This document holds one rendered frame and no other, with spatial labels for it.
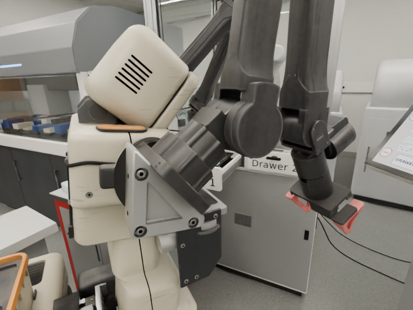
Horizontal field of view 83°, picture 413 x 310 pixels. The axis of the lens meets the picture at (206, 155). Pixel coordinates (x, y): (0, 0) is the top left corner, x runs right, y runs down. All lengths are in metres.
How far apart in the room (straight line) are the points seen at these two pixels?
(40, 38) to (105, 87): 1.56
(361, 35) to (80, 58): 3.78
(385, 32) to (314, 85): 4.03
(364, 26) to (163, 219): 4.28
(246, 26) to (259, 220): 1.27
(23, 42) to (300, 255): 2.21
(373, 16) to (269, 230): 3.60
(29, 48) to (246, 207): 1.71
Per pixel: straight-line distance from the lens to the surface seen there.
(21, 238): 1.15
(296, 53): 0.41
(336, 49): 1.22
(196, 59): 0.75
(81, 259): 1.59
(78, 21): 1.71
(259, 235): 1.55
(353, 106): 4.41
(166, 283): 0.58
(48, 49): 1.84
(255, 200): 1.43
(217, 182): 1.06
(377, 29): 4.43
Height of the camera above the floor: 1.30
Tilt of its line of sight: 18 degrees down
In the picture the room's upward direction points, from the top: 2 degrees counter-clockwise
